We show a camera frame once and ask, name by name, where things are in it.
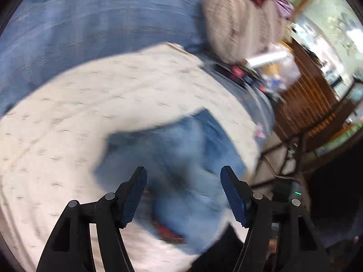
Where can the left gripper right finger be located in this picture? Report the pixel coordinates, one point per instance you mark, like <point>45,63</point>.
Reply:
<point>298,246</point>

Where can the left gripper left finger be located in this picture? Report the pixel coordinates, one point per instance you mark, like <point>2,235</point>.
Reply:
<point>69,245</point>

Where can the blue denim pants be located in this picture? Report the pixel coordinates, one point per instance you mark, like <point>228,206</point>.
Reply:
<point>183,161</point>

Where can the white leaf-print bedsheet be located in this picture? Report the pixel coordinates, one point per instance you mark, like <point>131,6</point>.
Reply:
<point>53,139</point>

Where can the brown wooden cabinet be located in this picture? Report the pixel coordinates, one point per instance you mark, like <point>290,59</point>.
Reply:
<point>307,99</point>

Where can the clear plastic bag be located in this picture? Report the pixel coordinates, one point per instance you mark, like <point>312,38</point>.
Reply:
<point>280,75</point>

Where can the white cylindrical roll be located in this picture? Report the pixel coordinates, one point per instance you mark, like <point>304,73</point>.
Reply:
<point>265,59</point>

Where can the blue plaid blanket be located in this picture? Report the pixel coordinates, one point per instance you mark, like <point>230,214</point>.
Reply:
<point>46,37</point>

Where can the striped beige pillow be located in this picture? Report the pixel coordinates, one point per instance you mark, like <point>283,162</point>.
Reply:
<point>239,29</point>

